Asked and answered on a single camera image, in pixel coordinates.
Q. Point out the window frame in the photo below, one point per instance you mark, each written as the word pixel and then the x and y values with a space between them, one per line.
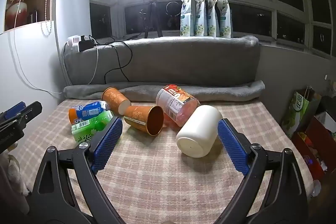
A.
pixel 273 3

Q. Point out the black charger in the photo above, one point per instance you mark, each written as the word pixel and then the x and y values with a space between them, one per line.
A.
pixel 86 43

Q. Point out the grey fleece cushion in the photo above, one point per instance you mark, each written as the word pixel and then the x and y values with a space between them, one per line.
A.
pixel 183 61

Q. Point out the rolled grey blanket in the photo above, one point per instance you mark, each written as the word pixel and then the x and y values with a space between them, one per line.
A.
pixel 223 91

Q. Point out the white cup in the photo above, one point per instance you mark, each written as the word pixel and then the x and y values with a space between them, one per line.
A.
pixel 199 129

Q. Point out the green paper bag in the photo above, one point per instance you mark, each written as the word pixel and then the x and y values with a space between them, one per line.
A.
pixel 296 113

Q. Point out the white power strip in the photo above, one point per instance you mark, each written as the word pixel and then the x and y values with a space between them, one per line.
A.
pixel 72 41

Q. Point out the green tea bottle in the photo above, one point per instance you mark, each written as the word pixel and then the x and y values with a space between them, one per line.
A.
pixel 90 127

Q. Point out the white green standing pouch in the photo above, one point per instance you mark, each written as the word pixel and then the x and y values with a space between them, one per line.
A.
pixel 225 16
pixel 212 16
pixel 199 16
pixel 186 16

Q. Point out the white cardboard box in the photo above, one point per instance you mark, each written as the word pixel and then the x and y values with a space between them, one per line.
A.
pixel 326 119

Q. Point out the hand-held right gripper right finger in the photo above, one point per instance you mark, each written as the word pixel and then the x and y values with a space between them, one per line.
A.
pixel 233 148

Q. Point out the clear jar with orange label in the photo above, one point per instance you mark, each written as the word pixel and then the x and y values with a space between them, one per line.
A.
pixel 173 103

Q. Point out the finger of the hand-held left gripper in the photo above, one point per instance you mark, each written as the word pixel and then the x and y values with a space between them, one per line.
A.
pixel 30 111
pixel 14 108

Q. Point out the red box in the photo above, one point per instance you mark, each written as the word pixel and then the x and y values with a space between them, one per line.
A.
pixel 312 153

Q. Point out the plaid blanket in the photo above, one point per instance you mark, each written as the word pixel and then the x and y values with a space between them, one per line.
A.
pixel 162 176

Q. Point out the orange paper cup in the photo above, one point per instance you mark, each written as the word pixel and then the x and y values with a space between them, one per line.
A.
pixel 136 116
pixel 113 98

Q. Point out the blue and orange drink bottle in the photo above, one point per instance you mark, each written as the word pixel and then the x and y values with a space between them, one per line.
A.
pixel 89 109

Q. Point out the black tripod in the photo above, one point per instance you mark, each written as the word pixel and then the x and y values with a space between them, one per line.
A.
pixel 152 14

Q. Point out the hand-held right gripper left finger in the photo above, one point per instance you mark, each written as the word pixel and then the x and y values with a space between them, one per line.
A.
pixel 107 142

